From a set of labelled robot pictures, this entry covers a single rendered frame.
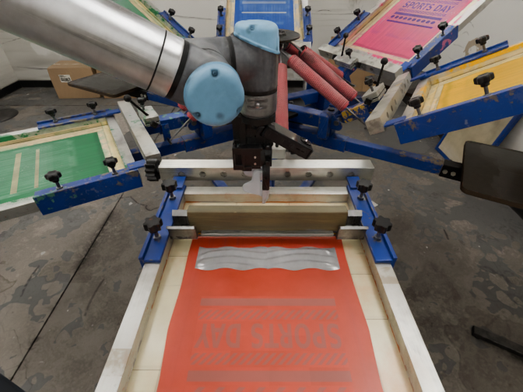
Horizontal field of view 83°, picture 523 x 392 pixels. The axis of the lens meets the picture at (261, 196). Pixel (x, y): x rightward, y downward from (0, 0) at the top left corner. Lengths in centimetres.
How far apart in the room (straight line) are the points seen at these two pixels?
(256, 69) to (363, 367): 57
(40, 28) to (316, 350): 63
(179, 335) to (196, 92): 49
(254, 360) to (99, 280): 162
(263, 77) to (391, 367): 58
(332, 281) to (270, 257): 16
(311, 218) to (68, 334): 157
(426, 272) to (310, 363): 164
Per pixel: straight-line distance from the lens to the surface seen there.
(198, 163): 97
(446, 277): 224
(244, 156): 61
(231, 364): 64
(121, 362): 65
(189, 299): 72
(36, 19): 39
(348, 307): 72
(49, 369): 195
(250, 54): 53
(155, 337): 69
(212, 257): 77
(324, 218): 77
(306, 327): 68
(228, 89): 38
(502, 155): 152
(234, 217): 75
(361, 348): 68
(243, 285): 72
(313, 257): 77
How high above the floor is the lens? 155
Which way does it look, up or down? 39 degrees down
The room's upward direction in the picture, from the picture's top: straight up
